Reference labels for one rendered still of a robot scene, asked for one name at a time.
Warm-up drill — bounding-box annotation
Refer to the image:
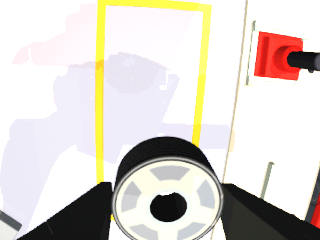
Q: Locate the yellow rectangular outline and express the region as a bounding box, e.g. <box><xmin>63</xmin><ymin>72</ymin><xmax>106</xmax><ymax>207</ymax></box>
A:
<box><xmin>96</xmin><ymin>0</ymin><xmax>212</xmax><ymax>184</ymax></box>

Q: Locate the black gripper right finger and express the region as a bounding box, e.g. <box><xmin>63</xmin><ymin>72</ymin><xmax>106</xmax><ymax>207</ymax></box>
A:
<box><xmin>220</xmin><ymin>183</ymin><xmax>320</xmax><ymax>240</ymax></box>

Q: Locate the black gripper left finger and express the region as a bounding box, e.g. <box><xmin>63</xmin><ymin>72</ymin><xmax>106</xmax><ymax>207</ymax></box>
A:
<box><xmin>16</xmin><ymin>181</ymin><xmax>113</xmax><ymax>240</ymax></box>

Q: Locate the white and black toy wheel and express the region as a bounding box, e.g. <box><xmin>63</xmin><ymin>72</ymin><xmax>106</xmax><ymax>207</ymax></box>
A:
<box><xmin>111</xmin><ymin>136</ymin><xmax>225</xmax><ymax>240</ymax></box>

